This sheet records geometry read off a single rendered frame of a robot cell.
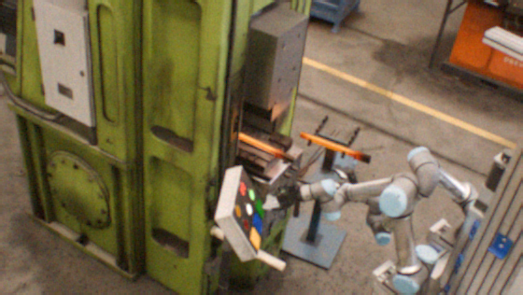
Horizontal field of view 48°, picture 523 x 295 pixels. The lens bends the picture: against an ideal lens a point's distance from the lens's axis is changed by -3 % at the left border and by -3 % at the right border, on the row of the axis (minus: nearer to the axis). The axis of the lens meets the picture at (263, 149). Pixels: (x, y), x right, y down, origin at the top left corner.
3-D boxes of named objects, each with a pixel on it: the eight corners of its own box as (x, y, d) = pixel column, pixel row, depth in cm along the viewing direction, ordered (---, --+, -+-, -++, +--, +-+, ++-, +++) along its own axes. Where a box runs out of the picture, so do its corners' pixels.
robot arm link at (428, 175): (451, 183, 277) (388, 249, 301) (443, 167, 286) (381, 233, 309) (433, 175, 273) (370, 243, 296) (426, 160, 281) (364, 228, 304)
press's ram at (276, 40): (304, 78, 317) (317, 9, 293) (268, 110, 290) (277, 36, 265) (238, 52, 332) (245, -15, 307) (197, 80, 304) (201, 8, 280)
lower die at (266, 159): (281, 158, 335) (283, 146, 330) (263, 175, 321) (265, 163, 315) (219, 129, 350) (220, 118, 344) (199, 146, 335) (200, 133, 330)
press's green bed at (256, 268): (282, 257, 399) (291, 206, 370) (253, 293, 372) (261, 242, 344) (214, 221, 418) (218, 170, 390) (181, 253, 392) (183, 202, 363)
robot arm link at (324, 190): (336, 198, 271) (331, 181, 269) (314, 203, 275) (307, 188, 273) (338, 191, 278) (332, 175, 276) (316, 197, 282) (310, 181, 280)
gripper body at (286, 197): (275, 187, 283) (299, 180, 279) (282, 200, 287) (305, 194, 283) (274, 198, 277) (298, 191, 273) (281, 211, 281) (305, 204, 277)
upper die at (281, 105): (289, 105, 313) (292, 90, 307) (271, 122, 299) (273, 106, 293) (223, 77, 328) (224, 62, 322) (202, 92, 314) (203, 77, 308)
